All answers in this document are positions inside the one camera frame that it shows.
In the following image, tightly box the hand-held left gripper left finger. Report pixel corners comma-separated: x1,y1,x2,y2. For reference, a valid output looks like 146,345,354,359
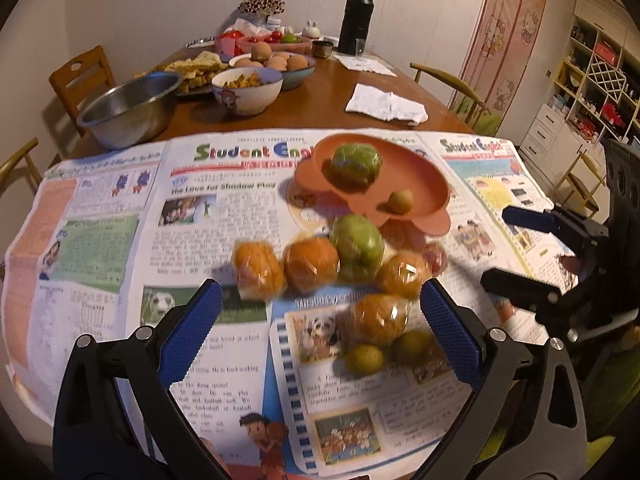
52,277,231,480

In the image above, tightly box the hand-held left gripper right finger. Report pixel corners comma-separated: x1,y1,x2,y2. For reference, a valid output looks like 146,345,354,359
415,277,590,480

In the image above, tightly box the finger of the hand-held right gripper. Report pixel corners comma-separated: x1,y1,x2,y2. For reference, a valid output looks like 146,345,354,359
481,268,591,331
501,205,608,259

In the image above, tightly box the small green fruit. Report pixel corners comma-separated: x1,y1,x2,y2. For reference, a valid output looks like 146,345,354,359
394,330,441,368
389,189,414,215
346,344,385,375

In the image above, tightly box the orange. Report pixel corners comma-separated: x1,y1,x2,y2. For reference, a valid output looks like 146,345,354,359
376,251,432,301
232,241,287,302
345,294,410,345
283,237,341,295

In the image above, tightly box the small red fruit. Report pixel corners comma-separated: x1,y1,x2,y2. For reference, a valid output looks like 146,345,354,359
422,241,448,277

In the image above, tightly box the orange plastic plate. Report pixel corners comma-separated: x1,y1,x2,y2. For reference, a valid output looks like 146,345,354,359
294,132,451,235

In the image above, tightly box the large green citrus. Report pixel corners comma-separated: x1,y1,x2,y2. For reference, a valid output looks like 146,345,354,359
330,143,383,190
330,214,386,283

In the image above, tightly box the newspaper with balloon picture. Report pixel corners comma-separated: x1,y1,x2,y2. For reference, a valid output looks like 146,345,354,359
415,131,576,341

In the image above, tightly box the curved-back wooden chair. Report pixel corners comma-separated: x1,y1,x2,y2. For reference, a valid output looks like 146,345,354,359
410,62,501,136
555,150,601,218

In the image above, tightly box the newspaper with football picture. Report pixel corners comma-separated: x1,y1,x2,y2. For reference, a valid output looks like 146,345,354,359
2,132,426,480

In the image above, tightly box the newspaper with panda picture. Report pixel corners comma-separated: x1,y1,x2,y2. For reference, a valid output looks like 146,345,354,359
269,290,481,478

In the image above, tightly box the white shelf unit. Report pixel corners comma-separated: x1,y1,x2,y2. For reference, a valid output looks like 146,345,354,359
520,15,640,171

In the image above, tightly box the crumpled white napkin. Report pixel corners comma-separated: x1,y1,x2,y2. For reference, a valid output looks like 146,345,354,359
345,82,430,126

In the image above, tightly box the pink cartoon cat door curtain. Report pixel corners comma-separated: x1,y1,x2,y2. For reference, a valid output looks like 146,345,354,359
447,0,551,136

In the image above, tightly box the flat white napkin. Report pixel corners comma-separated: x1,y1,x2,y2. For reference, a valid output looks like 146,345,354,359
336,54,398,77

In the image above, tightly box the stainless steel bowl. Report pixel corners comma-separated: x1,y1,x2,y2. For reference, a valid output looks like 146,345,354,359
76,71,185,150

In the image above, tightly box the white bowl with cartoon print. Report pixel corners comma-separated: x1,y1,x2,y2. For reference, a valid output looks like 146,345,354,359
210,67,284,117

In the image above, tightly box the black thermos bottle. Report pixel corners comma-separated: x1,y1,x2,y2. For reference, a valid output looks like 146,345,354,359
337,0,375,56

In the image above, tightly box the pile of fried flatbread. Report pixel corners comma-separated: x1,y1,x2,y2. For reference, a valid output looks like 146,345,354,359
134,51,231,96

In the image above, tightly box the blue ceramic bowl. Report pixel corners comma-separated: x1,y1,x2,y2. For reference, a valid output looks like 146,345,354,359
229,52,317,92

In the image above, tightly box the pile of brown eggs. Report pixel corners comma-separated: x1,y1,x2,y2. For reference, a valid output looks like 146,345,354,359
232,41,310,72

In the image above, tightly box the wooden chair with cutout back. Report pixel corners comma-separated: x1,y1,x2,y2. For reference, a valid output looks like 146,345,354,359
48,45,117,136

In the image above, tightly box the pink plastic basin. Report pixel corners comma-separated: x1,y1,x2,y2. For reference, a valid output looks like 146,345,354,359
236,34,313,56

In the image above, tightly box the red packet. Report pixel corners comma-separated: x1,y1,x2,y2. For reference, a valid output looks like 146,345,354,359
216,31,245,57

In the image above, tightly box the white plastic bag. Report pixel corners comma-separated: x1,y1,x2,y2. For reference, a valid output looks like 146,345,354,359
227,17,271,36

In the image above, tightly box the dried flower bouquet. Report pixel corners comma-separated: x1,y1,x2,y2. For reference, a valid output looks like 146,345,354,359
237,0,286,17

